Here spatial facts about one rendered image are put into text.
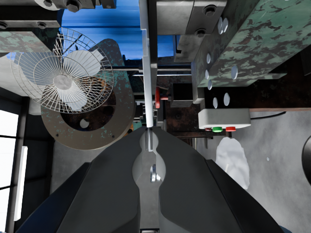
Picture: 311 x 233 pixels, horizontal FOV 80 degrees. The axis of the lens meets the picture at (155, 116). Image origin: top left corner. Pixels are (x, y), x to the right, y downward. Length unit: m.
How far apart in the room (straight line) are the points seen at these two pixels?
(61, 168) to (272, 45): 7.46
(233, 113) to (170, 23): 0.31
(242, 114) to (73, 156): 7.07
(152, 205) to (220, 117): 6.68
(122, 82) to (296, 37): 1.50
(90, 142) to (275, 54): 1.51
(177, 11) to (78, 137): 1.51
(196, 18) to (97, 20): 2.22
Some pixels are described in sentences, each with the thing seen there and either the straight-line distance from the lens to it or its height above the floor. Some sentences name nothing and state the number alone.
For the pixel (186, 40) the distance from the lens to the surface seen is 0.50.
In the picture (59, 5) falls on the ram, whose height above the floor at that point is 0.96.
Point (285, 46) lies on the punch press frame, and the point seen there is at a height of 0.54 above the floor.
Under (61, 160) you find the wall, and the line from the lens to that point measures 7.60.
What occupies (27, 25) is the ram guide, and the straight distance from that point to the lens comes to 0.57.
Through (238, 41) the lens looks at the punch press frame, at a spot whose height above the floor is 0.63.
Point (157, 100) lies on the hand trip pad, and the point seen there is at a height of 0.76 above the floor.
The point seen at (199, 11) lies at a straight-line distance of 0.38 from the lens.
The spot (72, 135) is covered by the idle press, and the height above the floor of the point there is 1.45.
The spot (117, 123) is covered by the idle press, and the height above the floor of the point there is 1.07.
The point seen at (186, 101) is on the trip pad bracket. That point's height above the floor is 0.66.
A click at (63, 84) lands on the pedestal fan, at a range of 1.25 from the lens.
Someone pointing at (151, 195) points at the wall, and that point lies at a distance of 7.07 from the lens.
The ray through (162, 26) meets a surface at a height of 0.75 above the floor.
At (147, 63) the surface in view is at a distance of 0.19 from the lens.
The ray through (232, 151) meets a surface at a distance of 1.64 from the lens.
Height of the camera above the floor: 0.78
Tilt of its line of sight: 2 degrees down
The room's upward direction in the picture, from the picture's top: 91 degrees counter-clockwise
